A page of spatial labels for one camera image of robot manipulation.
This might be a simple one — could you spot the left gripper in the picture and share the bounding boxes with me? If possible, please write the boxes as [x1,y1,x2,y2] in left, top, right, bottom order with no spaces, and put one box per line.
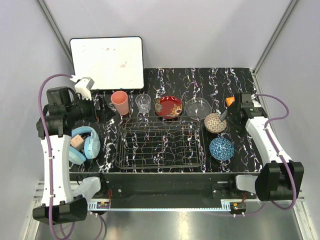
[66,92,116,123]

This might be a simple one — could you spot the brown patterned bowl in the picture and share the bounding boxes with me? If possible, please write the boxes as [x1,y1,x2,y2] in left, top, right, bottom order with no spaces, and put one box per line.
[204,113,227,134]

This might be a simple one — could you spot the pink plastic cup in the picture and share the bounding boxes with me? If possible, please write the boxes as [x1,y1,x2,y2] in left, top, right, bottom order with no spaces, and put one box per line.
[110,90,129,116]

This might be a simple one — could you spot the clear glass plate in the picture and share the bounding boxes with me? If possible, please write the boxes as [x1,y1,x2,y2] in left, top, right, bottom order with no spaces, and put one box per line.
[184,97,213,120]

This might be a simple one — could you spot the blue and red patterned bowl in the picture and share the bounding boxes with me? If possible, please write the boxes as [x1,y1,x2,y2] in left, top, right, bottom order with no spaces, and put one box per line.
[209,137,235,161]

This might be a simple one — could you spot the red floral plate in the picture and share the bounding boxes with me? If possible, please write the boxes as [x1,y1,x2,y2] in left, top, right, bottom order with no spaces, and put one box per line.
[155,95,183,119]

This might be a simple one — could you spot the black wire dish rack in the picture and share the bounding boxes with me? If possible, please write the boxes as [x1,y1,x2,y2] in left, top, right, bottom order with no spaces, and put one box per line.
[115,115,207,171]

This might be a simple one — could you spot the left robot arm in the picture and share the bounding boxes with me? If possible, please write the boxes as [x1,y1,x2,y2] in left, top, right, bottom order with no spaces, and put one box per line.
[32,86,108,225]

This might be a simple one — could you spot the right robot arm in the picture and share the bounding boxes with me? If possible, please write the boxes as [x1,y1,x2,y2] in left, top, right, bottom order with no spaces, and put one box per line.
[220,92,304,206]

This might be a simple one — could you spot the orange paperback book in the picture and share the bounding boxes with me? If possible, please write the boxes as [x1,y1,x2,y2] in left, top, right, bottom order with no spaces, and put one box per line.
[225,96,235,107]

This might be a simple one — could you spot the light blue headphones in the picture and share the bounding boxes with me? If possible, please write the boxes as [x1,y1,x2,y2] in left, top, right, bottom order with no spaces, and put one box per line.
[68,126,101,165]

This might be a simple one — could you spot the clear plastic tumbler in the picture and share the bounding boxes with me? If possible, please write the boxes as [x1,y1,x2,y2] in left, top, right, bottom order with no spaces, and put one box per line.
[135,94,151,114]

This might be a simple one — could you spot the pink power adapter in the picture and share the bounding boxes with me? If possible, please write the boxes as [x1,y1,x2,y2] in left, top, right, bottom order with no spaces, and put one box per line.
[71,134,85,151]

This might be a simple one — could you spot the white dry-erase board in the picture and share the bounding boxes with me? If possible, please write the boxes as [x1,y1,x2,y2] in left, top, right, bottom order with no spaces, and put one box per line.
[69,36,144,90]

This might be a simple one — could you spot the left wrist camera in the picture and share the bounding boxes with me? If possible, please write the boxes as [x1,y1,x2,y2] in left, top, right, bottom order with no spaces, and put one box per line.
[74,77,95,101]

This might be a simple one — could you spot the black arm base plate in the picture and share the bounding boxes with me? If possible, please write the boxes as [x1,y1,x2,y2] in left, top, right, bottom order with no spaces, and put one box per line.
[70,172,257,199]

